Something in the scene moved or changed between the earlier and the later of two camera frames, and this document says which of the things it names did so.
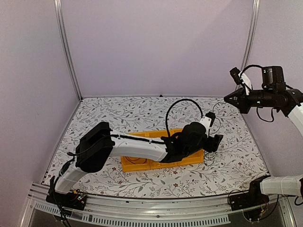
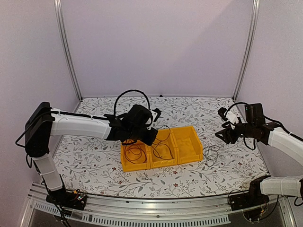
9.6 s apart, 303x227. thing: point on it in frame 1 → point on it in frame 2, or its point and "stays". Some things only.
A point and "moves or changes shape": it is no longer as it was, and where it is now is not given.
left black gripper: (214, 143) → (149, 140)
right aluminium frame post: (252, 33) stays
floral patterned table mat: (230, 167) stays
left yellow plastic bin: (131, 163) stays
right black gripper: (243, 104) → (228, 134)
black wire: (214, 113) moves or changes shape
